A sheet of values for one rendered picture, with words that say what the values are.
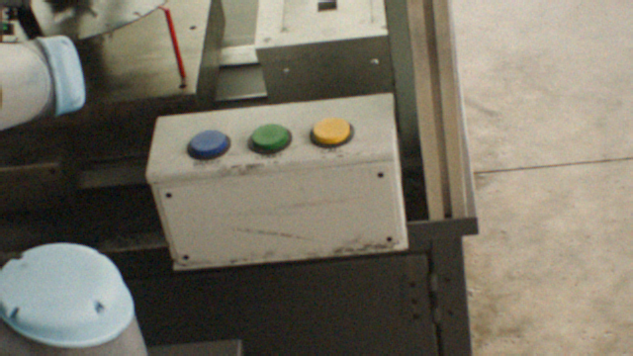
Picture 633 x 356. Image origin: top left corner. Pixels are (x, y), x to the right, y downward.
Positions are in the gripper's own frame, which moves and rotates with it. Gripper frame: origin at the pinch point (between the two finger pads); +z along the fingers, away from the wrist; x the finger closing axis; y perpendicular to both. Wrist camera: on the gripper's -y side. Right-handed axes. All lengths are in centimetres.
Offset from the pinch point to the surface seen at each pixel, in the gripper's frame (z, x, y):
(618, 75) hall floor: 166, -10, 69
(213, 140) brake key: -3.6, -14.3, 27.7
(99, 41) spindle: 21.5, -2.9, 2.5
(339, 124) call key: -0.7, -12.3, 41.6
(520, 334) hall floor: 95, -57, 54
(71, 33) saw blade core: 7.0, -2.0, 5.4
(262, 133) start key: -2.3, -13.3, 33.1
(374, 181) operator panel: -0.7, -18.6, 45.6
